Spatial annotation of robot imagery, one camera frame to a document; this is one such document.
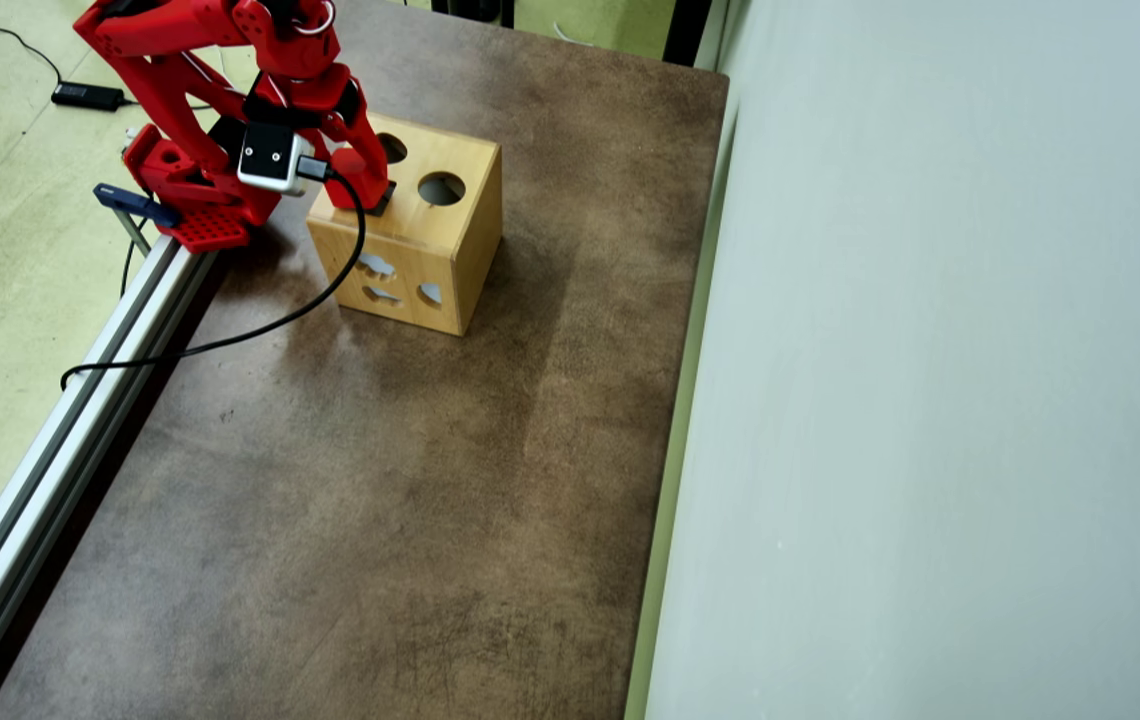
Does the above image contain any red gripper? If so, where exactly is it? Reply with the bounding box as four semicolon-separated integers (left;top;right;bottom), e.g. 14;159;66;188
243;64;393;191

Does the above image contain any wooden shape sorter box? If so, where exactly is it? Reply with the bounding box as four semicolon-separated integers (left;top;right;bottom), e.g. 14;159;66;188
306;112;504;337

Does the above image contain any black furniture base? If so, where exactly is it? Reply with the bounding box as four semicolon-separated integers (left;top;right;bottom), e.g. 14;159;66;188
430;0;517;29

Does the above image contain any blue clamp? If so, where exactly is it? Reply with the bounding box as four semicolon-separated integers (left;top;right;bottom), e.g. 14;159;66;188
93;183;181;257

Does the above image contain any black power adapter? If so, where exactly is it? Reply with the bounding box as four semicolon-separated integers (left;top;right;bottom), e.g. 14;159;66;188
51;82;127;113

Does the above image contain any thick black camera cable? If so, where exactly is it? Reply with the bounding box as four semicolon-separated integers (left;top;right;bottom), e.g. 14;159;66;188
60;155;369;392

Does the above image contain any black vertical post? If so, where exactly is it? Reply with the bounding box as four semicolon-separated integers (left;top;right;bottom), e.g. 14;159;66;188
663;0;714;69

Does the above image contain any aluminium profile rail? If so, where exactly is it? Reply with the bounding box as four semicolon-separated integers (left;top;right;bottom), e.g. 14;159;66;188
0;235;221;720

